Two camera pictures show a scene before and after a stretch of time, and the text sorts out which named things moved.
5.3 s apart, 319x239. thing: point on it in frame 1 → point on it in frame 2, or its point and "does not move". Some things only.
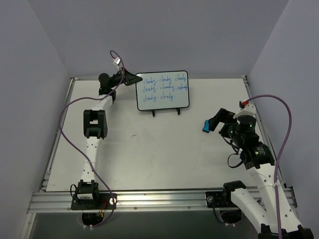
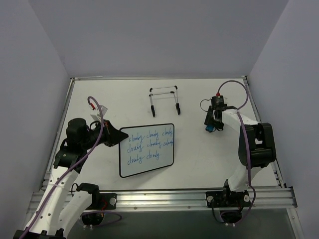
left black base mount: [101, 201] does not move
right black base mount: [221, 199] does not move
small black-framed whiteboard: [162, 90] → [146, 148]
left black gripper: [124, 77] → [107, 133]
